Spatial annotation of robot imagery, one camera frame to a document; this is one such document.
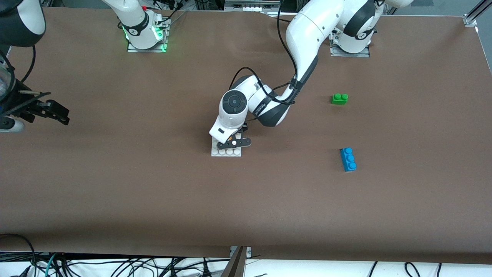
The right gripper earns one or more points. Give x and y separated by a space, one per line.
24 105

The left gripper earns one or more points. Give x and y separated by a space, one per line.
243 129

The white studded base plate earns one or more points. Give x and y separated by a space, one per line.
226 152

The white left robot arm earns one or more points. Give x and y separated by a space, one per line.
315 27

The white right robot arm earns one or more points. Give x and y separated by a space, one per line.
134 27

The green toy block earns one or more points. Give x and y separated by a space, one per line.
339 100

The blue toy block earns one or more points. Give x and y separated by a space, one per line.
348 161

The brown table cover sheet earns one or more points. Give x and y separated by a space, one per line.
246 192

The grey background device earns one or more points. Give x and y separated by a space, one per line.
250 7

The dark slanted beam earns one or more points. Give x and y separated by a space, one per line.
235 267

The small metal bracket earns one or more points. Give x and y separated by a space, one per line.
248 252

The aluminium frame profile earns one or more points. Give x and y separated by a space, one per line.
471 19

